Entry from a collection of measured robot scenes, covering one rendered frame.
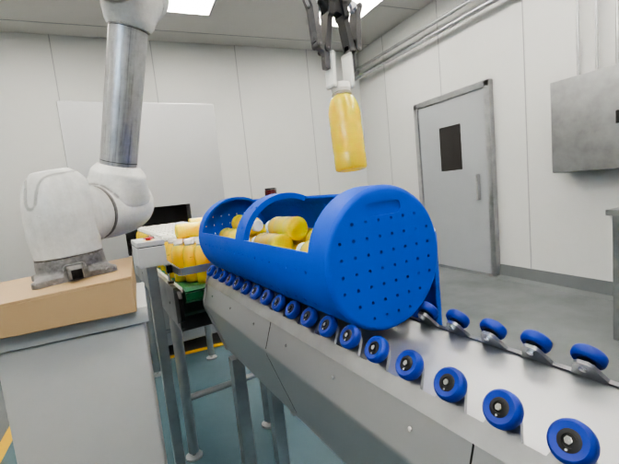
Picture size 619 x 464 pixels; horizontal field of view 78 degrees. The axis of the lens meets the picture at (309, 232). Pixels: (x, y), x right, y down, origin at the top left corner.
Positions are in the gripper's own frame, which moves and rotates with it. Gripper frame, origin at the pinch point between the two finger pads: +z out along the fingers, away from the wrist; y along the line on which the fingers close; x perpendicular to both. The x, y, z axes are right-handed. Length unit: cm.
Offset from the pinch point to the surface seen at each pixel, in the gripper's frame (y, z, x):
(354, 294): -8.7, 43.0, -10.3
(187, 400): -19, 116, 116
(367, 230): -4.3, 31.8, -10.3
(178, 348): -20, 91, 116
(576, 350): 8, 50, -39
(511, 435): -11, 53, -41
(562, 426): -10, 50, -46
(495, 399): -11, 50, -39
